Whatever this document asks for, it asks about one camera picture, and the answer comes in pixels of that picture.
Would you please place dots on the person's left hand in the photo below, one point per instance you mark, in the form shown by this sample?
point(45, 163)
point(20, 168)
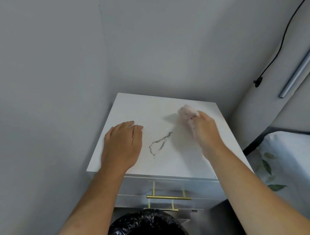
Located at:
point(120, 150)

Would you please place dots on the black bed frame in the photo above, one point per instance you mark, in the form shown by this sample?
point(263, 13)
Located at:
point(256, 141)

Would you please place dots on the black bin bag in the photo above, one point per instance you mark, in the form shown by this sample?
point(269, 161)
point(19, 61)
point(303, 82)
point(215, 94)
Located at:
point(147, 224)

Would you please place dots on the white bedside cabinet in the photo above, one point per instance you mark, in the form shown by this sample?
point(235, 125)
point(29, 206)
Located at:
point(159, 116)

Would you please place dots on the person's left little finger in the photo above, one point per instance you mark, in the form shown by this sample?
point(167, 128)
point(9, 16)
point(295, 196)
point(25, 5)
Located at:
point(109, 134)

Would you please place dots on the person's left thumb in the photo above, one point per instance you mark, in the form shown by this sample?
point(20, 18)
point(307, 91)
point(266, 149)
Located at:
point(138, 136)

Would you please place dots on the pale pink wiping cloth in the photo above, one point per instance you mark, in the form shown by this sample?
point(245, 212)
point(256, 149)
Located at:
point(185, 116)

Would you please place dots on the dark grey stain mark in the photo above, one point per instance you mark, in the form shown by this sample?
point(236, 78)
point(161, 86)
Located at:
point(158, 142)

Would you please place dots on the person's right forearm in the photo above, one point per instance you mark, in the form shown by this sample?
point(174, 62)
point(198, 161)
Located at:
point(251, 193)

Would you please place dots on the person's right hand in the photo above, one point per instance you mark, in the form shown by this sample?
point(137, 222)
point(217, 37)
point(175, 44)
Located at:
point(208, 135)

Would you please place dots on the person's right fingers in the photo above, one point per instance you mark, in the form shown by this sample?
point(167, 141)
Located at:
point(196, 123)

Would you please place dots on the person's left forearm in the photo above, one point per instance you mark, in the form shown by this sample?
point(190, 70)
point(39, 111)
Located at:
point(93, 205)

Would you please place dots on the silver light bar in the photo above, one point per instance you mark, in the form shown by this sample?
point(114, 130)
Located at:
point(294, 75)

